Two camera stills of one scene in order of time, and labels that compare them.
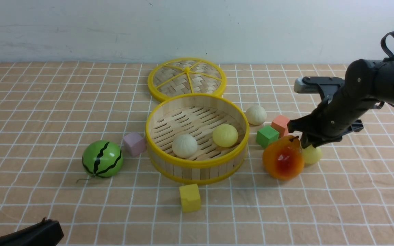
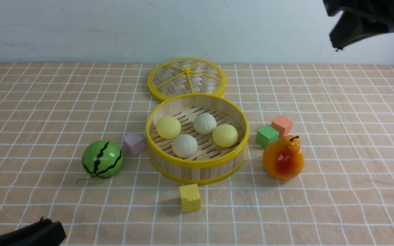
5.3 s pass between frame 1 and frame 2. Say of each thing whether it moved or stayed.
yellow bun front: stayed
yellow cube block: stayed
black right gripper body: moved
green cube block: stayed
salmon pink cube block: stayed
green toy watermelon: stayed
